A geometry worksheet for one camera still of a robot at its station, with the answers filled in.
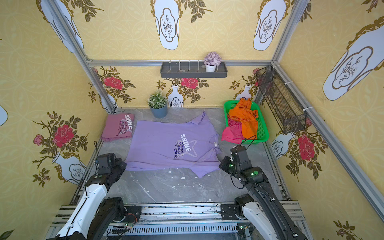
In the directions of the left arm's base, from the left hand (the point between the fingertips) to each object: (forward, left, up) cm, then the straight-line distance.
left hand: (126, 162), depth 86 cm
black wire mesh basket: (+20, -95, +18) cm, 99 cm away
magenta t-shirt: (+17, -65, +4) cm, 67 cm away
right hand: (-5, -53, +8) cm, 53 cm away
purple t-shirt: (+15, -19, -6) cm, 25 cm away
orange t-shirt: (+33, -76, +4) cm, 83 cm away
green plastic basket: (+16, -84, +1) cm, 86 cm away
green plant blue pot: (+39, -15, +9) cm, 43 cm away
